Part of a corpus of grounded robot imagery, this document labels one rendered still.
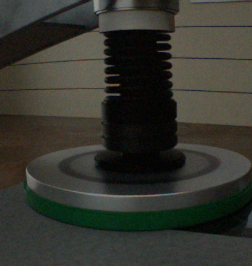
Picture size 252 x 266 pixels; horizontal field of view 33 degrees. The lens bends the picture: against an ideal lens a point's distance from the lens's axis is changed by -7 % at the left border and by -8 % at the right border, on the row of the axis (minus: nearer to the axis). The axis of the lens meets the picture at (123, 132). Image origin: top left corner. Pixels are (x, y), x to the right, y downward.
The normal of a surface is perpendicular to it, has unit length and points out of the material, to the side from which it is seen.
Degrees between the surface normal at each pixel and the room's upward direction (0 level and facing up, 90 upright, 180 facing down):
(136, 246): 0
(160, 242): 0
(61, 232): 0
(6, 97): 90
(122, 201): 90
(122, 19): 90
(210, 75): 90
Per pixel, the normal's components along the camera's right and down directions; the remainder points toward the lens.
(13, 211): -0.02, -0.99
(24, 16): -0.43, 0.14
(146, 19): 0.23, 0.15
